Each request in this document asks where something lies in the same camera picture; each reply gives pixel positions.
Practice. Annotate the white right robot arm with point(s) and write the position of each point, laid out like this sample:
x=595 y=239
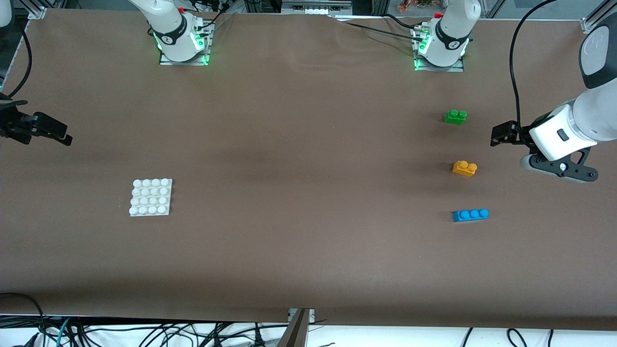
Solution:
x=171 y=33

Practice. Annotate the yellow two-stud block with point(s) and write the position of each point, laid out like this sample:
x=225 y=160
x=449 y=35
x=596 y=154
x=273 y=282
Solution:
x=463 y=169

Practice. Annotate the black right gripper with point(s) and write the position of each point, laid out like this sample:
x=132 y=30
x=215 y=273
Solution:
x=10 y=124

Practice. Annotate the white box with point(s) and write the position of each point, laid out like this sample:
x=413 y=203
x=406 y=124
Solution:
x=313 y=8

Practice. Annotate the white studded base plate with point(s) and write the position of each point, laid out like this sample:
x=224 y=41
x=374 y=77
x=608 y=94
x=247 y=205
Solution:
x=150 y=197

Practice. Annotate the table cover sheet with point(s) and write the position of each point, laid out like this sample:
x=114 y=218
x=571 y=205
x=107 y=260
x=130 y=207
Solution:
x=308 y=265

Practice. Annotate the aluminium frame profile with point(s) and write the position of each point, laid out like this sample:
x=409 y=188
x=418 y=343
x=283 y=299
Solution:
x=37 y=10
x=597 y=17

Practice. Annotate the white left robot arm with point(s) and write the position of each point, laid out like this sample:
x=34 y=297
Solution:
x=448 y=38

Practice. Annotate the silver metal bracket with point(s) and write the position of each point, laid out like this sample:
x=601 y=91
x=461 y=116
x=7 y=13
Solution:
x=293 y=315

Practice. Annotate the blue three-stud block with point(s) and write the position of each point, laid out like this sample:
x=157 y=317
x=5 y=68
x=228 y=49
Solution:
x=470 y=215

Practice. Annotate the orange objects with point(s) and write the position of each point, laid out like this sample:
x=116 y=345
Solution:
x=407 y=5

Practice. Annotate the dark metal post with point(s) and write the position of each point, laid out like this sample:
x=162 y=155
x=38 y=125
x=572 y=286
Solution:
x=295 y=335

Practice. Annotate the green two-stud block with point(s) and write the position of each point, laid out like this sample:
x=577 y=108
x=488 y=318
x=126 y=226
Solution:
x=455 y=118

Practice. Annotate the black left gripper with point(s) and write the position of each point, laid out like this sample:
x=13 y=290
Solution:
x=518 y=134

